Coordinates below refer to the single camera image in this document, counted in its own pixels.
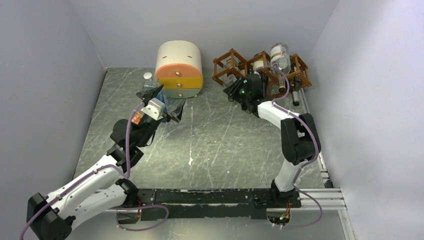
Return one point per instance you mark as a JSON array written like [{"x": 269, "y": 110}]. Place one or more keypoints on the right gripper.
[{"x": 233, "y": 89}]

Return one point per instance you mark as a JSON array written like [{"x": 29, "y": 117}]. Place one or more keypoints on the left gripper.
[{"x": 146, "y": 95}]

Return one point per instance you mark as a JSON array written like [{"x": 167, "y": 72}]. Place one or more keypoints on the blue square bottle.
[{"x": 152, "y": 89}]

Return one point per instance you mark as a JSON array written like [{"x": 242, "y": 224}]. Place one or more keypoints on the clear round glass bottle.
[{"x": 280, "y": 58}]

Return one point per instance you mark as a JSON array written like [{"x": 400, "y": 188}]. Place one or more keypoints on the clear square bottle black cap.
[{"x": 229, "y": 78}]

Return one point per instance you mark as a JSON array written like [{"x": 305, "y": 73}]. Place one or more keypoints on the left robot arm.
[{"x": 105, "y": 185}]

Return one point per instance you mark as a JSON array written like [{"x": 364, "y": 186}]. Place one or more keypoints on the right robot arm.
[{"x": 300, "y": 143}]

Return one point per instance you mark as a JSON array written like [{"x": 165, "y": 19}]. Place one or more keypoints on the brown wooden wine rack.
[{"x": 244, "y": 67}]

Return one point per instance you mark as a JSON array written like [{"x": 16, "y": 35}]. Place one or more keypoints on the brown bottle gold foil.
[{"x": 258, "y": 66}]

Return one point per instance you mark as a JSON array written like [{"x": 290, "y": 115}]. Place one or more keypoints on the green bottle silver neck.
[{"x": 295, "y": 82}]

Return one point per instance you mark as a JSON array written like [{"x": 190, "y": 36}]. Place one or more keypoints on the orange snack packet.
[{"x": 136, "y": 118}]

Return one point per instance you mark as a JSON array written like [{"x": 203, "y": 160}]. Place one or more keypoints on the cream drawer cabinet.
[{"x": 179, "y": 69}]

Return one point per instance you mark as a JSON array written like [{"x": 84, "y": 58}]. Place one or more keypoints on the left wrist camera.
[{"x": 154, "y": 109}]

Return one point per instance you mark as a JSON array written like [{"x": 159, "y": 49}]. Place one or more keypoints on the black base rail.
[{"x": 255, "y": 203}]

